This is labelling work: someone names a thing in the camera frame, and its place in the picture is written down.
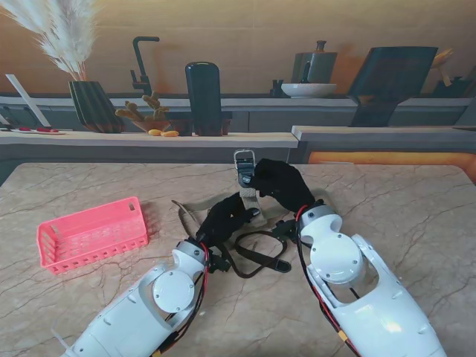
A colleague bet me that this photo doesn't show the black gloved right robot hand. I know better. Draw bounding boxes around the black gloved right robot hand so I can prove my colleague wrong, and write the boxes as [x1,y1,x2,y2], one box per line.
[251,158,317,220]

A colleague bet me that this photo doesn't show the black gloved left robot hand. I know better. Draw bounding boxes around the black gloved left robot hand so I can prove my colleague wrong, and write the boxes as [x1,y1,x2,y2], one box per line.
[196,193,261,245]

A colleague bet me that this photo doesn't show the dark brown woven belt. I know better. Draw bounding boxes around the dark brown woven belt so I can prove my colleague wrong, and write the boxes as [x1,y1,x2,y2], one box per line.
[219,230,293,279]

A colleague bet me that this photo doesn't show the pink plastic storage basket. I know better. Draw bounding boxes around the pink plastic storage basket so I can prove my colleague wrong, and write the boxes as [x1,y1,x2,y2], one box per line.
[36,196,150,276]

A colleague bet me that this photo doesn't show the grey kitchen counter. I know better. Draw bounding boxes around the grey kitchen counter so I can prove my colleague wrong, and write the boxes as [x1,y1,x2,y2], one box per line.
[0,91,476,132]

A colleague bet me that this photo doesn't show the small black countertop item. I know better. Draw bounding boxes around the small black countertop item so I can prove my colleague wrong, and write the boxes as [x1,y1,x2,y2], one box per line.
[269,78,286,98]

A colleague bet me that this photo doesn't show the white ceramic bowl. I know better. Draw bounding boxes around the white ceramic bowl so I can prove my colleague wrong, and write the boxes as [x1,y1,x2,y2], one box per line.
[280,83,338,99]

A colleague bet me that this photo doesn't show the pale stone counter slab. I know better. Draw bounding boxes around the pale stone counter slab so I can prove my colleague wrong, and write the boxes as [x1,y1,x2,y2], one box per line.
[291,125,476,143]

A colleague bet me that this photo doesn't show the black tall cylinder appliance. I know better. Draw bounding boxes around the black tall cylinder appliance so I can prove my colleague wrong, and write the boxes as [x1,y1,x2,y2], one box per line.
[184,61,224,127]

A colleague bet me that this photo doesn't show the wooden bowl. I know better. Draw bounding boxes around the wooden bowl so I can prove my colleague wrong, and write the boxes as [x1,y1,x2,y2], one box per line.
[130,118,173,133]

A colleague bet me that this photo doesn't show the grey lidded pot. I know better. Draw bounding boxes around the grey lidded pot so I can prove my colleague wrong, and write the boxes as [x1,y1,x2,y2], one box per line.
[290,39,338,85]

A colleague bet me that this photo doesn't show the green cactus plant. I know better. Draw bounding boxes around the green cactus plant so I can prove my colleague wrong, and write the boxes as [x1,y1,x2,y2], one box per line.
[114,91,170,122]

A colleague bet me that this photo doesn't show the light wooden counter shelf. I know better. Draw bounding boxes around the light wooden counter shelf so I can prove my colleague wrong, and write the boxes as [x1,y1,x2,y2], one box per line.
[0,129,300,149]

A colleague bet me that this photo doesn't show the black angled slab stand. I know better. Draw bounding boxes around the black angled slab stand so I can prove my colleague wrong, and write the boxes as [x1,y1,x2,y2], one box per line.
[346,46,440,128]

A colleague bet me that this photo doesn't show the dark ribbed vase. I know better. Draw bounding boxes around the dark ribbed vase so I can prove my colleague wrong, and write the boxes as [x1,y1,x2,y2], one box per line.
[68,80,126,134]

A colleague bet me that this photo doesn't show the black kitchen faucet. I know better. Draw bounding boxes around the black kitchen faucet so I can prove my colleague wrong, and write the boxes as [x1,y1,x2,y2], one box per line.
[129,36,161,97]

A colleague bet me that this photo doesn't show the black utensil holder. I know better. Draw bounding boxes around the black utensil holder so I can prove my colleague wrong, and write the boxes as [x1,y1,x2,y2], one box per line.
[433,75,475,98]

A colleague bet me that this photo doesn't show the yellow kitchen utensils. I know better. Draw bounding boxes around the yellow kitchen utensils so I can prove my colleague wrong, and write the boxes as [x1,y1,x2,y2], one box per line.
[431,47,455,70]

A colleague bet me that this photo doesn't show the white plate with red food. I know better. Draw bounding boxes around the white plate with red food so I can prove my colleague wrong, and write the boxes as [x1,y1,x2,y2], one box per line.
[10,126,68,135]

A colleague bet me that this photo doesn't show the white leaning board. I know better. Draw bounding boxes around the white leaning board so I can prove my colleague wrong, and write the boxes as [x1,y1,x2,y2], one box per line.
[4,74,52,128]

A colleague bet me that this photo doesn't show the white pampas grass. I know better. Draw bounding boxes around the white pampas grass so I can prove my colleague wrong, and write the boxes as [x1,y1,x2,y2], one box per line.
[0,0,100,82]

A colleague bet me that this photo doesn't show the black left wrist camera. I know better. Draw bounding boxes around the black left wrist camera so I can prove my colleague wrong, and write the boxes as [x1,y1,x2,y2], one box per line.
[208,248,232,274]

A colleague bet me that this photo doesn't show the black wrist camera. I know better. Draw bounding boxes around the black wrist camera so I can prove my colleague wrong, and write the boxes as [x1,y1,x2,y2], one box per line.
[208,248,232,274]
[273,219,300,242]

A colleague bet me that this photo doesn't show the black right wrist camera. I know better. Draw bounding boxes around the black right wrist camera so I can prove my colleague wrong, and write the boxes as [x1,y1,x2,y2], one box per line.
[273,219,300,242]

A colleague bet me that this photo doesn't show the red black left arm cable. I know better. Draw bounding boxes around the red black left arm cable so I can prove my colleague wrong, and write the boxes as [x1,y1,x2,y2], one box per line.
[159,241,211,357]

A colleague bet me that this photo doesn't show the red black arm cable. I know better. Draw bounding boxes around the red black arm cable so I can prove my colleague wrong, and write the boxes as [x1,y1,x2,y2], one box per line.
[159,241,211,357]
[295,208,360,357]

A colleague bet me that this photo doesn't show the red black right arm cable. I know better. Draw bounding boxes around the red black right arm cable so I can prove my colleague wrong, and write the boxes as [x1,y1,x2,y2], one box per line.
[295,208,360,357]

